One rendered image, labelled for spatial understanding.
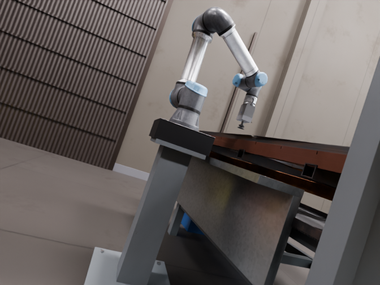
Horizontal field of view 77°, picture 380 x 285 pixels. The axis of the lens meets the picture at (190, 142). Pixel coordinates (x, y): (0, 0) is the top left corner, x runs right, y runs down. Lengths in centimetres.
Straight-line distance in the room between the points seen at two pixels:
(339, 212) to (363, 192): 5
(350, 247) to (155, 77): 368
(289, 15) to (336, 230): 483
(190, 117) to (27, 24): 339
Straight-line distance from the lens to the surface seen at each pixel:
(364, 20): 625
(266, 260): 97
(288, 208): 92
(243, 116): 150
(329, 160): 91
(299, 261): 173
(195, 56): 135
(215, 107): 408
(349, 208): 44
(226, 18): 133
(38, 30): 416
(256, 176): 81
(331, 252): 44
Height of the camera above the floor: 68
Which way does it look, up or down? 2 degrees up
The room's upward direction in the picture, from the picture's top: 19 degrees clockwise
